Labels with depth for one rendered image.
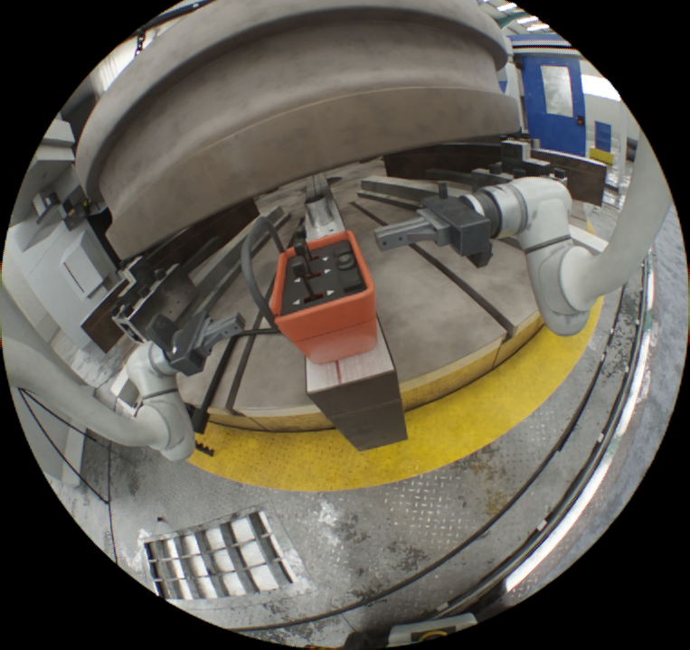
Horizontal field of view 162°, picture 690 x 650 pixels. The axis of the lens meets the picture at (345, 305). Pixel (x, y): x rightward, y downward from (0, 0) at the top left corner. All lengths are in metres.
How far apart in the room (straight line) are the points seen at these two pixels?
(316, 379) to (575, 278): 0.42
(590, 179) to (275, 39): 2.35
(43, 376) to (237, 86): 1.09
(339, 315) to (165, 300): 1.19
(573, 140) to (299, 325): 5.43
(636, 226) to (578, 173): 2.14
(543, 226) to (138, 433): 0.80
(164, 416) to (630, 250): 0.79
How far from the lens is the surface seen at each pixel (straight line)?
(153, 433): 0.57
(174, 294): 1.43
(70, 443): 3.08
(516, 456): 1.07
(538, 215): 0.44
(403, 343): 0.86
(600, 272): 0.38
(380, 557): 1.02
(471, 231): 0.34
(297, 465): 1.11
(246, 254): 0.29
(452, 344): 0.85
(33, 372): 0.45
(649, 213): 0.33
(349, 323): 0.31
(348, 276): 0.33
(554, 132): 5.57
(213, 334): 0.47
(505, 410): 1.11
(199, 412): 1.02
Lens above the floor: 0.99
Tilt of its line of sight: 40 degrees down
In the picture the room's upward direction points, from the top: 20 degrees counter-clockwise
